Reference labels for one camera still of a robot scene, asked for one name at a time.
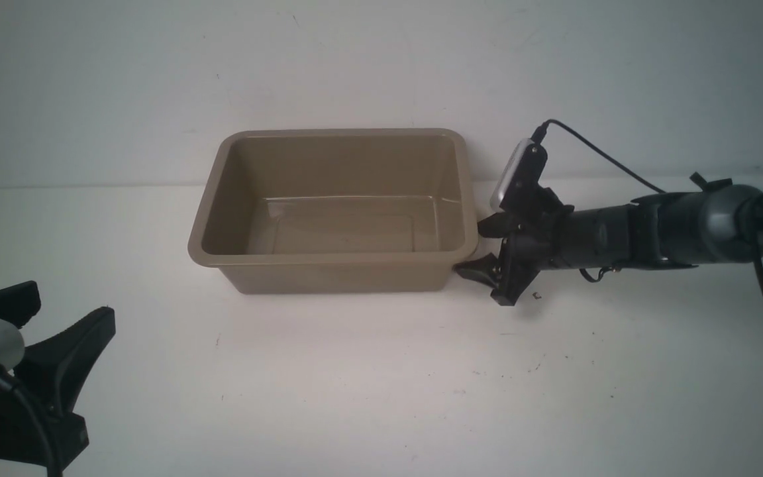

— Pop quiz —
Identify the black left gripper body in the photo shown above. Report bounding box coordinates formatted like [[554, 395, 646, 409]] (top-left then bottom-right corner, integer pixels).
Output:
[[0, 393, 89, 469]]

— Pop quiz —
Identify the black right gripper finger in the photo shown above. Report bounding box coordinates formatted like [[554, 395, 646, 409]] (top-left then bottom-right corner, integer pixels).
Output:
[[478, 212, 521, 239], [454, 253, 501, 290]]

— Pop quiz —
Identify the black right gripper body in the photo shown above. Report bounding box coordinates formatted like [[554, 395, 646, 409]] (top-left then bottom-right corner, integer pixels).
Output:
[[491, 186, 575, 306]]

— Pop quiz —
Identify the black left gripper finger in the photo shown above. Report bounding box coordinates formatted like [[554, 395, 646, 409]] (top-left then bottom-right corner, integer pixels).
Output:
[[0, 281, 42, 329], [15, 306, 116, 415]]

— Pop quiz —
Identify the tan plastic bin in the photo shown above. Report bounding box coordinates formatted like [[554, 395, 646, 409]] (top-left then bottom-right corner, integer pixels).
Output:
[[187, 128, 479, 295]]

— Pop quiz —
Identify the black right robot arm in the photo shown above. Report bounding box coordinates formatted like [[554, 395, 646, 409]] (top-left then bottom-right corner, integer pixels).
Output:
[[454, 174, 763, 306]]

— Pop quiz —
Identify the black left camera cable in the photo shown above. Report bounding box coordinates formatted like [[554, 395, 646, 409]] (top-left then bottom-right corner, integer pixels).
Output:
[[0, 354, 64, 477]]

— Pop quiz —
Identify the black camera cable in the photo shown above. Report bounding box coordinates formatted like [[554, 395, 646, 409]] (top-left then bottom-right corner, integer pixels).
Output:
[[531, 119, 667, 194], [0, 354, 64, 477]]

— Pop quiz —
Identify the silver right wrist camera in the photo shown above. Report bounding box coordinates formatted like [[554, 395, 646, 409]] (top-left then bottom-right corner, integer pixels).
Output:
[[489, 138, 548, 213]]

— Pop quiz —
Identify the black right camera cable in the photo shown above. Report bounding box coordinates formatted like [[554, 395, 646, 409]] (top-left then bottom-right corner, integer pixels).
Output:
[[531, 119, 667, 194]]

